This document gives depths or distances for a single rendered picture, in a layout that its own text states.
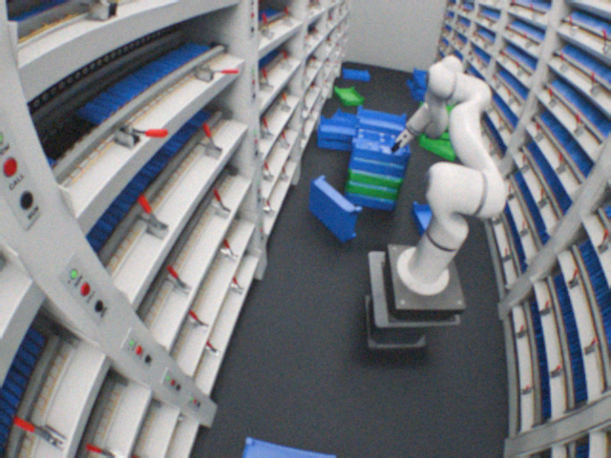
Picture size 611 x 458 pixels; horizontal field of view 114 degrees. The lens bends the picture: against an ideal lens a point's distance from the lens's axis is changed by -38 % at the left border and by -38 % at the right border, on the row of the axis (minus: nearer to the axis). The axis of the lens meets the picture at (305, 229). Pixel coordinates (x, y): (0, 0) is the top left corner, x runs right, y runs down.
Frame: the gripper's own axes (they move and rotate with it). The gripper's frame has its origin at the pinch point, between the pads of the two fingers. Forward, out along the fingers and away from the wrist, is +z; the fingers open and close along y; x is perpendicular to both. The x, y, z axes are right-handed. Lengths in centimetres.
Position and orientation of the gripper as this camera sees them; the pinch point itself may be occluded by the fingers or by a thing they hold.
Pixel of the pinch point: (395, 148)
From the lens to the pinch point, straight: 164.0
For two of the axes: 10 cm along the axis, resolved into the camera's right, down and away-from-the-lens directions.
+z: -3.6, 4.1, 8.4
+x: -6.6, -7.5, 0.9
